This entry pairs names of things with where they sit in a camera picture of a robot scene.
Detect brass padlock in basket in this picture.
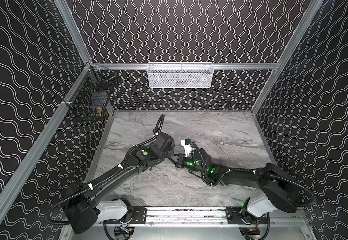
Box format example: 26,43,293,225
96,108,103,118

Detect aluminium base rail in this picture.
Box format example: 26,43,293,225
88,202,306,228

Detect white mesh wall basket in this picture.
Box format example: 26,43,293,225
146,62,214,89

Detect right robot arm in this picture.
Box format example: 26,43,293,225
169,144,317,216

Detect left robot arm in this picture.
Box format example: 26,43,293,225
45,114,175,234

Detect items in white basket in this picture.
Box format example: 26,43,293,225
158,78,203,88

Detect black wire wall basket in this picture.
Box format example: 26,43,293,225
62,62,118,122

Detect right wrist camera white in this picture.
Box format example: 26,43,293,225
181,139,195,158

